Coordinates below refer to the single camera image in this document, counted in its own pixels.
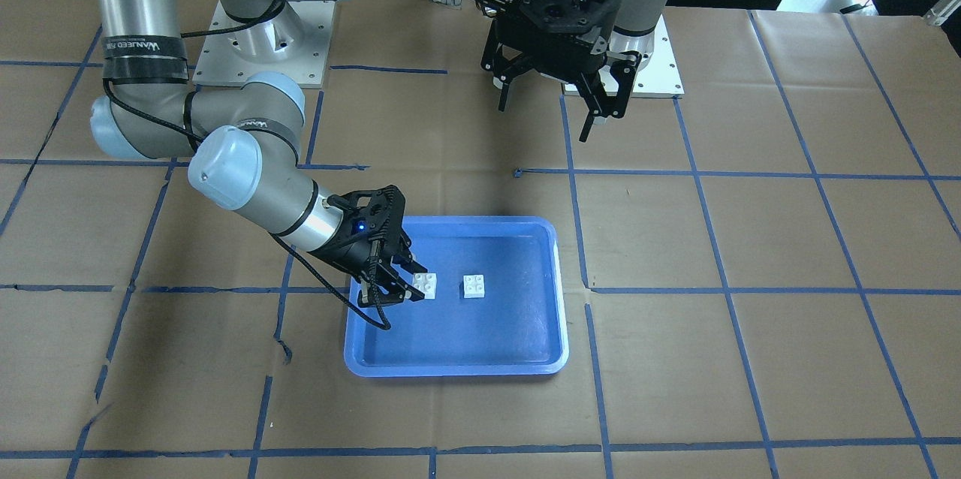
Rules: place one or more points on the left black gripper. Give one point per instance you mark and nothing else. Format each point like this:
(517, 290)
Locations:
(620, 73)

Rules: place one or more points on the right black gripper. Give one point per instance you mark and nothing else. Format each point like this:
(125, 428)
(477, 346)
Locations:
(347, 250)

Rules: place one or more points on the white building block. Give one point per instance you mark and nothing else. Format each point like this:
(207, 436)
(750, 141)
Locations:
(426, 283)
(473, 286)

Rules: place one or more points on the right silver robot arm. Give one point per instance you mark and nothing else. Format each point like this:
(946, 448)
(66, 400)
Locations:
(243, 147)

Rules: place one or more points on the blue plastic tray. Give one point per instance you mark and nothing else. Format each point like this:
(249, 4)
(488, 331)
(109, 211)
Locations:
(518, 328)

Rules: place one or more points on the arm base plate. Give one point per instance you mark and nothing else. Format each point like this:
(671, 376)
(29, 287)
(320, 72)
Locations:
(658, 74)
(296, 43)

